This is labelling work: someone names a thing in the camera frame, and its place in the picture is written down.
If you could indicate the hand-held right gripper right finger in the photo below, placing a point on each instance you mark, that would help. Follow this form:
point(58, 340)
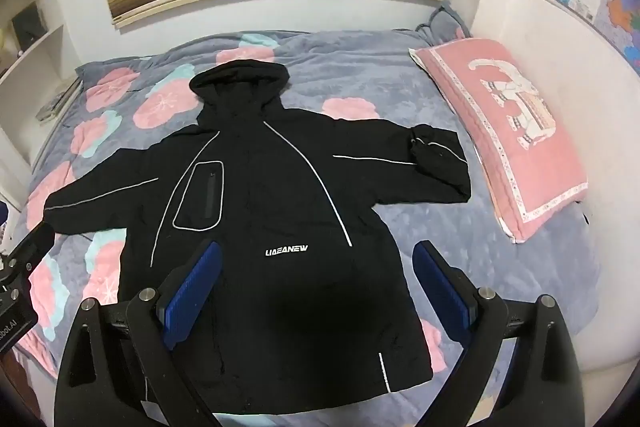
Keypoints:
point(442, 292)

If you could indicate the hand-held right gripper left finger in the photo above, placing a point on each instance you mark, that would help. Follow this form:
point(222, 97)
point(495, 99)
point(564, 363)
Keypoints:
point(192, 287)

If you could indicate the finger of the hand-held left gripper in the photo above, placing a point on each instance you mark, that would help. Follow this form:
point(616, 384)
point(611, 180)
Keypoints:
point(35, 241)

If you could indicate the black hooded jacket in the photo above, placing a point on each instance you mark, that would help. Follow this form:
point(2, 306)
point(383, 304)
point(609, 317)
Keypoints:
point(280, 187)

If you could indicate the flat stack of books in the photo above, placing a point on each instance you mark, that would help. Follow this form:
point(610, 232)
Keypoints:
point(56, 104)

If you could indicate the pink pillow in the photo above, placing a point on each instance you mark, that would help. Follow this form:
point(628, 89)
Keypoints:
point(500, 132)

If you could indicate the white bookshelf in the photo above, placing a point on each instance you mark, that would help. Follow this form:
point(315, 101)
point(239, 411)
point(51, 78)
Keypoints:
point(35, 57)

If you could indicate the dark box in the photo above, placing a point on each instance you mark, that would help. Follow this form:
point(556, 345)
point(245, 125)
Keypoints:
point(29, 24)

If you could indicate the grey floral blanket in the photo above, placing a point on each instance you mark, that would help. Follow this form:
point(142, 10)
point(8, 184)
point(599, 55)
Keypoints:
point(350, 72)

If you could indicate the grey pillow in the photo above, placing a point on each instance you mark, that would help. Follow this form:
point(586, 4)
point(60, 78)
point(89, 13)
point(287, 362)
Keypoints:
point(445, 24)

